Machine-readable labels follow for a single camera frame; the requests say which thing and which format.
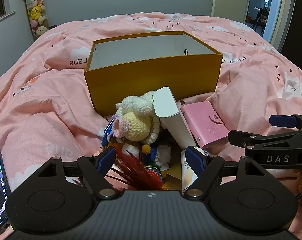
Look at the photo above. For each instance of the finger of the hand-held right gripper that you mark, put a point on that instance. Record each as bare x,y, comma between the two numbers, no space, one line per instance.
283,120
237,137

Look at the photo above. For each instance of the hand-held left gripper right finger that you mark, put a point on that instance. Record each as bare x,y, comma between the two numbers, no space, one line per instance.
192,155

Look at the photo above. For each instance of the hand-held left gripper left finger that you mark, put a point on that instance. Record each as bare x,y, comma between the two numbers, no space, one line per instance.
107,156

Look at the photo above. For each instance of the white bottle with pink lid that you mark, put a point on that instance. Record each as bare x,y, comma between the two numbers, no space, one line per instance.
188,175

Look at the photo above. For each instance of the plush dog toy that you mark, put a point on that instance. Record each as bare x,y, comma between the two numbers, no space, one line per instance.
163,155

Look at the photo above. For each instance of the white paper carton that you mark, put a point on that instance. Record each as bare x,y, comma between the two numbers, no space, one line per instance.
176,127

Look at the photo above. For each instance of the pink card holder wallet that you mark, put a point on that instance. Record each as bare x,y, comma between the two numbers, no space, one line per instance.
205,125

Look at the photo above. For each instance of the crochet rabbit doll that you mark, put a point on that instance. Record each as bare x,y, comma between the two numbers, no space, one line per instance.
136,123

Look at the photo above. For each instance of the yellow cardboard box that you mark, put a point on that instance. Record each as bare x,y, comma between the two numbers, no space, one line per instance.
153,77

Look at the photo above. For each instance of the yellow cardboard piece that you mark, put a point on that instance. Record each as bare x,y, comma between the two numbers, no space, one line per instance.
174,173

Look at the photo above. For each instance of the red feather shuttlecock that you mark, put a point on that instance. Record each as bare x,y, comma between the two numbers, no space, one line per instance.
131,170

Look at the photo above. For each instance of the pink printed blanket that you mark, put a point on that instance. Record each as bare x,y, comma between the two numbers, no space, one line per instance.
41,92

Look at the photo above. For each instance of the dark wooden chair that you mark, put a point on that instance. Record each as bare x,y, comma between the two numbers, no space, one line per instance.
259,17

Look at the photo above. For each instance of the hanging tube of plush toys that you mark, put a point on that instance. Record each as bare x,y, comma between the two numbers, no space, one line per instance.
36,10

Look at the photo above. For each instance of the white door frame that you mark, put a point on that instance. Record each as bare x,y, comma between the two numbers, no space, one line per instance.
278,10

